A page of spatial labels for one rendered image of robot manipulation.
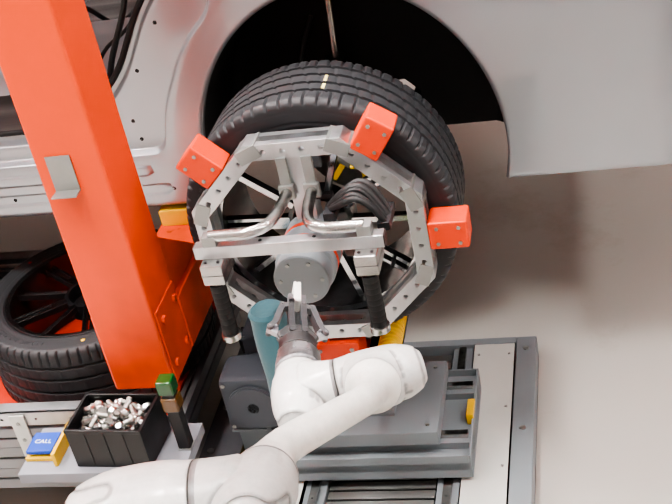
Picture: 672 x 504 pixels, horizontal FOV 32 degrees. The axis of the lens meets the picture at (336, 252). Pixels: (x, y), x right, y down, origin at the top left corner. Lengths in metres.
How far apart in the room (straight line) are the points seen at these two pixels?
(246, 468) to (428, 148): 1.21
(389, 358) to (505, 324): 1.68
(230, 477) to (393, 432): 1.50
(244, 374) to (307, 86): 0.84
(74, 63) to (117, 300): 0.60
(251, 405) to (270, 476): 1.50
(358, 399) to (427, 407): 1.16
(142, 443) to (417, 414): 0.76
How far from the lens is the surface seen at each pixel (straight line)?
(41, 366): 3.28
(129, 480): 1.65
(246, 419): 3.13
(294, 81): 2.70
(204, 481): 1.61
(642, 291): 3.86
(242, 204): 2.96
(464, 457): 3.06
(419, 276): 2.69
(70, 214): 2.70
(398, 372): 2.10
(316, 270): 2.54
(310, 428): 1.88
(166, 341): 2.85
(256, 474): 1.60
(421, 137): 2.65
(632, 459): 3.25
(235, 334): 2.60
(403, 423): 3.09
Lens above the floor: 2.22
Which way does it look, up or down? 31 degrees down
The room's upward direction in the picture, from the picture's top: 12 degrees counter-clockwise
